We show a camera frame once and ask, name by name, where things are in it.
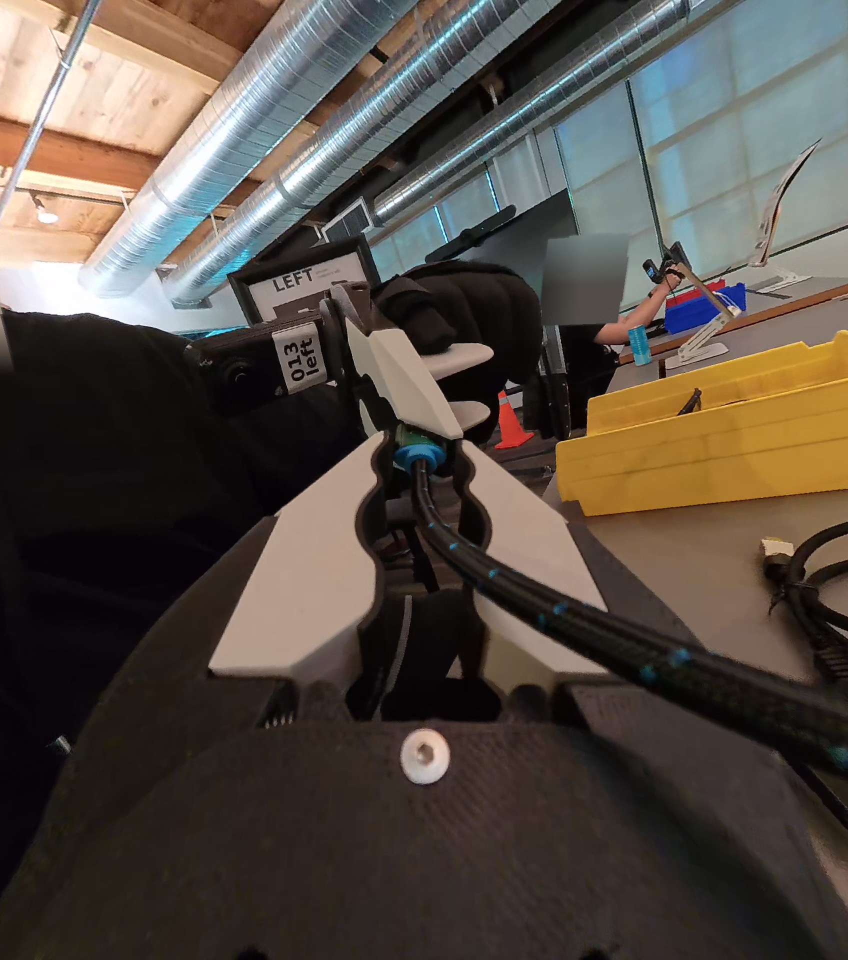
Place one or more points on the silver ventilation duct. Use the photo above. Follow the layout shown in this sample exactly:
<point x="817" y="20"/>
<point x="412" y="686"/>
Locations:
<point x="364" y="142"/>
<point x="229" y="157"/>
<point x="544" y="101"/>

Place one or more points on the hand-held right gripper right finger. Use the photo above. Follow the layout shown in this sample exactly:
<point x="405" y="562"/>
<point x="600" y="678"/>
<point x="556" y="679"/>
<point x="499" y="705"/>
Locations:
<point x="536" y="532"/>

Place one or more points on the person's left forearm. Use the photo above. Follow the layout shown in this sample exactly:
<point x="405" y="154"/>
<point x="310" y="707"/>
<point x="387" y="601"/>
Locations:
<point x="131" y="390"/>

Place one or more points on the yellow plastic bin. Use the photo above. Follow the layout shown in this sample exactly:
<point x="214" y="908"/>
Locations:
<point x="731" y="465"/>

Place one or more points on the person's left hand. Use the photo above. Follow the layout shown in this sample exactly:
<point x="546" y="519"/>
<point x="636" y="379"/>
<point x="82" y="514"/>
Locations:
<point x="484" y="307"/>

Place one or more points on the distant board on white stand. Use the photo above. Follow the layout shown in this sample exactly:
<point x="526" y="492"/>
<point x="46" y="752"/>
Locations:
<point x="701" y="349"/>

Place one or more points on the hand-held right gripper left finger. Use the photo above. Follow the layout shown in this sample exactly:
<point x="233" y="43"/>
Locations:
<point x="296" y="592"/>

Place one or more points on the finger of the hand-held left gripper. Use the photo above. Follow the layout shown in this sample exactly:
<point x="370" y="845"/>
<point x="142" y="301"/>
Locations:
<point x="409" y="382"/>
<point x="379" y="412"/>

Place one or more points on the blue plastic bin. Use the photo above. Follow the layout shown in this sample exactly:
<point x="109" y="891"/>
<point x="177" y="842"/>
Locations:
<point x="683" y="315"/>

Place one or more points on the thin metal ceiling pipe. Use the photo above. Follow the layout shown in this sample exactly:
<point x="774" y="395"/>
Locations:
<point x="42" y="114"/>

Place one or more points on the orange traffic cone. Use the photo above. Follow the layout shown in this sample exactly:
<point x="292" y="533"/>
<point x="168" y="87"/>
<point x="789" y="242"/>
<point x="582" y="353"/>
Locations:
<point x="514" y="427"/>

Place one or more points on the blue drink can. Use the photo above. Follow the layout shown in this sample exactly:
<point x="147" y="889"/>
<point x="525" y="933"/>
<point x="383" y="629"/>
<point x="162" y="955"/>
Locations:
<point x="640" y="345"/>

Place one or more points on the curved white board on stand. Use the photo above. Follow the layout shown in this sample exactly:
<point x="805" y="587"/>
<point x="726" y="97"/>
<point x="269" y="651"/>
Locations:
<point x="775" y="206"/>

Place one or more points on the ceiling track light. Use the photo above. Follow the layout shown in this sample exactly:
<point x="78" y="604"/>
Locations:
<point x="45" y="214"/>

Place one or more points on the wood-edged side table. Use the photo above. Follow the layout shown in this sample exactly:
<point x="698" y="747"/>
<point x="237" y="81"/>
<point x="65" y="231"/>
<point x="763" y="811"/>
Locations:
<point x="806" y="296"/>

